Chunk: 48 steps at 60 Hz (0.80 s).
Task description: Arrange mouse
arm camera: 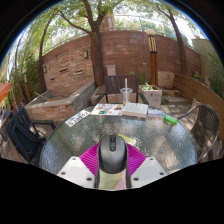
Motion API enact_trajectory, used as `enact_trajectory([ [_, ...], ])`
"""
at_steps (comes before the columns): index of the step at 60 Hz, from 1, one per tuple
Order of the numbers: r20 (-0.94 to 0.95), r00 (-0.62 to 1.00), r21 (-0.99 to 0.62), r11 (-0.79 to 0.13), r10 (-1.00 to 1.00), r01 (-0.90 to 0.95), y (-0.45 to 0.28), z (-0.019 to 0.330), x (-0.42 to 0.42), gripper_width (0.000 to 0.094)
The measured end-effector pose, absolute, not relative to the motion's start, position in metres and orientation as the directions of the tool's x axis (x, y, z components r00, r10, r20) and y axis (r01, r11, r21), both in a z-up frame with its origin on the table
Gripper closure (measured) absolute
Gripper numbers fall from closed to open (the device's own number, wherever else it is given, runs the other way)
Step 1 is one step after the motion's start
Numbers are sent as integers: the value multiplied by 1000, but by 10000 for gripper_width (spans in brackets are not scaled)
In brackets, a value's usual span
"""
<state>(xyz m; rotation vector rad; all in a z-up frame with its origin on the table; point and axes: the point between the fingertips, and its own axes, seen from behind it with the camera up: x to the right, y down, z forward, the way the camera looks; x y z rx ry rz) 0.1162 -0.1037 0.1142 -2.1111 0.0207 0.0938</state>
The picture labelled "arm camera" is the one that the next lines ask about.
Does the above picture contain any slim leaning tree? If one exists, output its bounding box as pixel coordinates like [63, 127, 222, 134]
[156, 3, 188, 76]

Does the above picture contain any concrete planter with plant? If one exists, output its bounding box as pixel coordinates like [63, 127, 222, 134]
[138, 82, 163, 109]

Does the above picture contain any thin blue booklet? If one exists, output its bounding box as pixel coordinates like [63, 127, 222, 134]
[147, 108, 165, 119]

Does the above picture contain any forked tree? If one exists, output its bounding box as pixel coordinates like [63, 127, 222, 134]
[54, 0, 116, 88]

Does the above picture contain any grey wall utility box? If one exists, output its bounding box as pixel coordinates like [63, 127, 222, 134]
[105, 64, 117, 77]

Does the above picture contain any curved wooden bench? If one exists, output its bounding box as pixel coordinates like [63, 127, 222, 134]
[173, 73, 224, 141]

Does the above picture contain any dark grey computer mouse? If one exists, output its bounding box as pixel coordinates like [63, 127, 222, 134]
[97, 134, 129, 175]

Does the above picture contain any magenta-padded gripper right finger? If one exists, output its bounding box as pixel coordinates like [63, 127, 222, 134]
[126, 143, 168, 189]

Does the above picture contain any black slatted chair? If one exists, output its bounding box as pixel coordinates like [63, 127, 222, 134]
[3, 105, 57, 166]

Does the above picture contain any stone raised garden bed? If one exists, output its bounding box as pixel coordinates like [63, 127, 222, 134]
[24, 80, 98, 126]

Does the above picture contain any brown wicker metal chair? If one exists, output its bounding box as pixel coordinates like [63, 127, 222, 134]
[176, 103, 221, 163]

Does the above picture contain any beige stone block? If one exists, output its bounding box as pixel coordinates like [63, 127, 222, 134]
[90, 85, 107, 105]
[157, 70, 176, 90]

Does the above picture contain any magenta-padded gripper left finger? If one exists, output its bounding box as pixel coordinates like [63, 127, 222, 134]
[56, 143, 101, 189]

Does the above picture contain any thick pale book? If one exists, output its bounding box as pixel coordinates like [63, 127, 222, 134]
[121, 101, 149, 119]

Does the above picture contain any dark wooden slatted chair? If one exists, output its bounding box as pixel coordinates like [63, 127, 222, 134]
[94, 74, 150, 106]

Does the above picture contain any clear plastic cup with straw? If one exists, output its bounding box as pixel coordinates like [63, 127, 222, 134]
[120, 78, 134, 106]

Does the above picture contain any colourful open magazine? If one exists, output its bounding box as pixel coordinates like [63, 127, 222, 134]
[90, 103, 124, 117]

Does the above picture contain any wooden garden lamp post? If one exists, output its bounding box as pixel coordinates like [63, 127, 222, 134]
[145, 28, 159, 87]

